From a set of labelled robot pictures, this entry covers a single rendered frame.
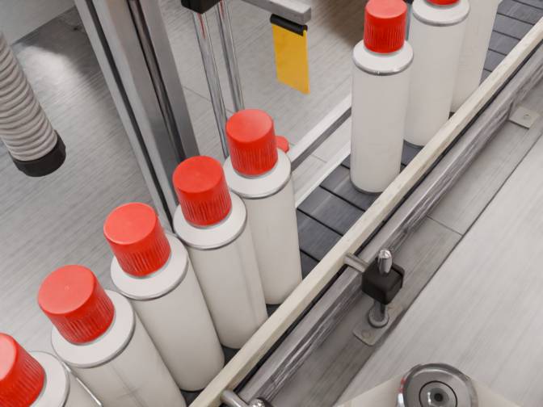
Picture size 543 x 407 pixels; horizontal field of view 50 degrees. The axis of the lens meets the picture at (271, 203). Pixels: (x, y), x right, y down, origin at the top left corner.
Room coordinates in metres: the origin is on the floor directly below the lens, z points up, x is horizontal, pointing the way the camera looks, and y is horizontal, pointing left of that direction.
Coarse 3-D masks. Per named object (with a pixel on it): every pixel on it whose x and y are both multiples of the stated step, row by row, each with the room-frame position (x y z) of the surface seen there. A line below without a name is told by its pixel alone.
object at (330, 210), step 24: (504, 0) 0.68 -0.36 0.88; (528, 0) 0.67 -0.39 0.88; (504, 24) 0.63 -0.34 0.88; (528, 24) 0.62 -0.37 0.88; (504, 48) 0.58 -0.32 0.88; (336, 168) 0.42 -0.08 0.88; (432, 168) 0.40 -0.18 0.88; (312, 192) 0.39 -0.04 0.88; (336, 192) 0.39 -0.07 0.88; (360, 192) 0.38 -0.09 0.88; (408, 192) 0.37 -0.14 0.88; (312, 216) 0.36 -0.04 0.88; (336, 216) 0.35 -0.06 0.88; (360, 216) 0.35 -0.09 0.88; (312, 240) 0.33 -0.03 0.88; (336, 240) 0.33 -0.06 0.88; (312, 264) 0.30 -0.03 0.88; (264, 360) 0.21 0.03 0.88; (240, 384) 0.19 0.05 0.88
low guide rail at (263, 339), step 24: (528, 48) 0.54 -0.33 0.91; (504, 72) 0.50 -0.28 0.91; (480, 96) 0.46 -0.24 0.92; (456, 120) 0.43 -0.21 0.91; (432, 144) 0.40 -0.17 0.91; (408, 168) 0.37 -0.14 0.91; (384, 192) 0.35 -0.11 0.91; (384, 216) 0.33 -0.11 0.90; (360, 240) 0.30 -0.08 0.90; (336, 264) 0.28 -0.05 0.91; (312, 288) 0.26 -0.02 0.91; (288, 312) 0.24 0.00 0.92; (264, 336) 0.22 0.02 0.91; (240, 360) 0.20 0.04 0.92; (216, 384) 0.18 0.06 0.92
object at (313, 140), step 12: (348, 96) 0.44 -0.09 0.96; (336, 108) 0.42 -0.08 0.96; (348, 108) 0.42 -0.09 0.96; (324, 120) 0.41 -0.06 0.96; (336, 120) 0.41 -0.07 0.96; (312, 132) 0.40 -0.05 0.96; (324, 132) 0.40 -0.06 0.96; (300, 144) 0.38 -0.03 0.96; (312, 144) 0.38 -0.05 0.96; (288, 156) 0.37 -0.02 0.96; (300, 156) 0.37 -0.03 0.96; (72, 372) 0.19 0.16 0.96
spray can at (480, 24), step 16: (480, 0) 0.47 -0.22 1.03; (496, 0) 0.48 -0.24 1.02; (480, 16) 0.47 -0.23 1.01; (480, 32) 0.47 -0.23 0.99; (464, 48) 0.47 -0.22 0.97; (480, 48) 0.47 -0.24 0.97; (464, 64) 0.47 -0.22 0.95; (480, 64) 0.48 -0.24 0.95; (464, 80) 0.47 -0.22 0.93; (464, 96) 0.47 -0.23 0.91
